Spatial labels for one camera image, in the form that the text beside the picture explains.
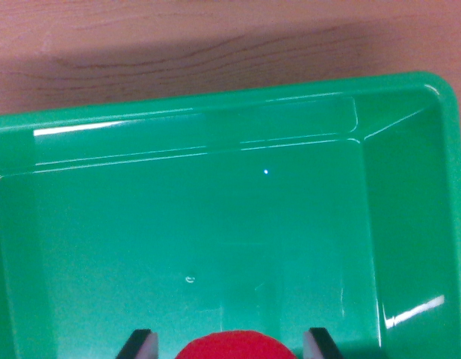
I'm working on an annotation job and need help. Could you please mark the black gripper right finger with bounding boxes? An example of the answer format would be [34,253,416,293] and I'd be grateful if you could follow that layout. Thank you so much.
[302,327,345,359]

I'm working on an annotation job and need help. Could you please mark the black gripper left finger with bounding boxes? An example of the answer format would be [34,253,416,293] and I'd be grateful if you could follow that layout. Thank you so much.
[114,328,159,359]

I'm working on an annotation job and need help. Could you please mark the red strawberry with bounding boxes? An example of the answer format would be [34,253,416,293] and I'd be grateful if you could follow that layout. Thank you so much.
[175,329,298,359]

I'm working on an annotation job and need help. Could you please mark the green plastic bin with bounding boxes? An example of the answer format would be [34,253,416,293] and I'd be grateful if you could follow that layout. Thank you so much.
[0,71,461,359]

